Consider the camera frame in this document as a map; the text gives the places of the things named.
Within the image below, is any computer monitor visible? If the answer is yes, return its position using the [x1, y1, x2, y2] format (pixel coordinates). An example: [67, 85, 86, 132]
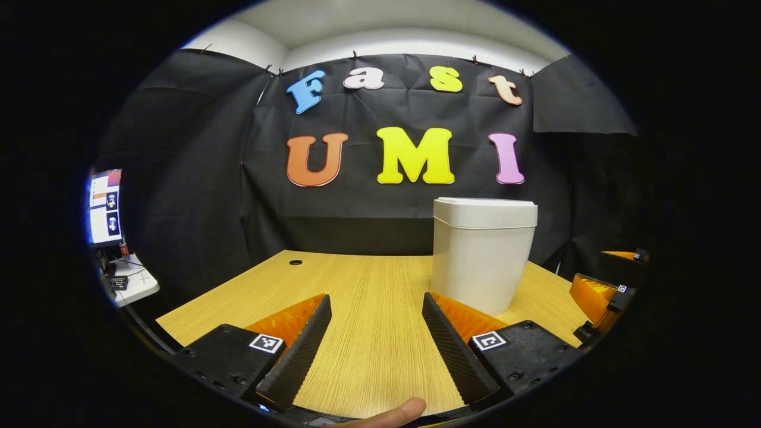
[88, 169, 123, 246]

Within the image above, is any wooden desktop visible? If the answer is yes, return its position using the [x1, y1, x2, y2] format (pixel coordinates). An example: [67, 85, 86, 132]
[156, 250, 589, 418]

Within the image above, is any white desktop garbage bin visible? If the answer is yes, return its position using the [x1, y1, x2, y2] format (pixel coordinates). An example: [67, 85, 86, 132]
[431, 197, 539, 317]

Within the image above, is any white side table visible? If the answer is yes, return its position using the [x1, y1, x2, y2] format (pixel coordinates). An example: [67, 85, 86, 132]
[107, 253, 160, 307]

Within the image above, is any black monitor stand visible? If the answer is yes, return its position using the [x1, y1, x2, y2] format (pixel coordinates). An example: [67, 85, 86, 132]
[98, 247, 120, 277]

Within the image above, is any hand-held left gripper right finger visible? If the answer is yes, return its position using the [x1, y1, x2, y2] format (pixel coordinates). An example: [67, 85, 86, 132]
[421, 291, 584, 408]

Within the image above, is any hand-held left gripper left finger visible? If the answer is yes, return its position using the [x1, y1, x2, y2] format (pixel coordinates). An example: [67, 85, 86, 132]
[171, 293, 332, 412]

